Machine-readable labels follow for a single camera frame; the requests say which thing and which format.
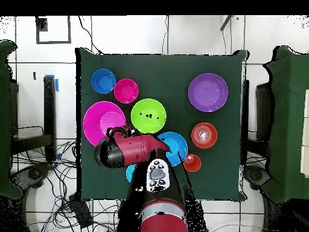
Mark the large pink bowl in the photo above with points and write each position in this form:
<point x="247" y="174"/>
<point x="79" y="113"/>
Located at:
<point x="93" y="120"/>

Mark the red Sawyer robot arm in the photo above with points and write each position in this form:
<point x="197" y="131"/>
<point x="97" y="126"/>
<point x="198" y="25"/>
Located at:
<point x="137" y="147"/>

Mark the green bowl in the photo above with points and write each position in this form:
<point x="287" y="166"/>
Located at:
<point x="148" y="124"/>

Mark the large light blue bowl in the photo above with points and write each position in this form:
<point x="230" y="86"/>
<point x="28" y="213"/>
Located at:
<point x="178" y="145"/>

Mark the red bowl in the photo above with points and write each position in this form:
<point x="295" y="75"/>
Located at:
<point x="126" y="90"/>

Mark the dark green tablecloth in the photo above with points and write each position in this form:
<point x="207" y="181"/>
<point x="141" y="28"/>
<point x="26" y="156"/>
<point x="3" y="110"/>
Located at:
<point x="157" y="79"/>

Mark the orange bowl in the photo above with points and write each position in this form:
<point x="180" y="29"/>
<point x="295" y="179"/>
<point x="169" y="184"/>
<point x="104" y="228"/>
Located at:
<point x="204" y="135"/>

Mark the small ribbed cyan bowl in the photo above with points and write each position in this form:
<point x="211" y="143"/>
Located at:
<point x="130" y="172"/>

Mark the orange cup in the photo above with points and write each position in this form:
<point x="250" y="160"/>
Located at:
<point x="193" y="164"/>

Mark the purple bowl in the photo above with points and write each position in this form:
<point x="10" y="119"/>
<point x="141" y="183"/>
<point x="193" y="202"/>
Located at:
<point x="208" y="92"/>

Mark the small dark blue bowl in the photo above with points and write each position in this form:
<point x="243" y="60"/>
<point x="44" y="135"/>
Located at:
<point x="103" y="81"/>

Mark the black floor stand base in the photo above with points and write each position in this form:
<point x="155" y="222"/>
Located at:
<point x="256" y="175"/>
<point x="33" y="174"/>

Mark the black power brick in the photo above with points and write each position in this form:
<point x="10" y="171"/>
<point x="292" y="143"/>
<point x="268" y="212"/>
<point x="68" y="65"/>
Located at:
<point x="80" y="212"/>

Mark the green cloth side table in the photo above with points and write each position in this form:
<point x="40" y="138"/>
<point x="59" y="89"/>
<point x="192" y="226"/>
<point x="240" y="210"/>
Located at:
<point x="289" y="96"/>
<point x="4" y="120"/>

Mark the white box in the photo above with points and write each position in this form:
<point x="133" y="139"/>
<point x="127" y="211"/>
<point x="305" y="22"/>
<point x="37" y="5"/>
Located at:
<point x="306" y="133"/>

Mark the black metal stand frame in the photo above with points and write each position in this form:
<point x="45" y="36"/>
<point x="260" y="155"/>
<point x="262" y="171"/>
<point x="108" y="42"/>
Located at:
<point x="49" y="108"/>

